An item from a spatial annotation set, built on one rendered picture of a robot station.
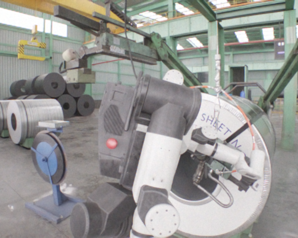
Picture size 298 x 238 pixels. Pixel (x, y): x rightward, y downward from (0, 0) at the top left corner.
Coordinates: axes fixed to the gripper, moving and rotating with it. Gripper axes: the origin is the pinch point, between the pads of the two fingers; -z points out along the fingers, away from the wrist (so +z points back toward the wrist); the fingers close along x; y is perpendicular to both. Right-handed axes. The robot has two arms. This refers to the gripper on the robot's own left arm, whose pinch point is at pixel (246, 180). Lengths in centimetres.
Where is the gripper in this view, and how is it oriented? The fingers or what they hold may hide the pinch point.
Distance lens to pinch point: 118.5
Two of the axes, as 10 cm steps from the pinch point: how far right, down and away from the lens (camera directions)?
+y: 6.9, 4.8, -5.3
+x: -6.9, 6.6, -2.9
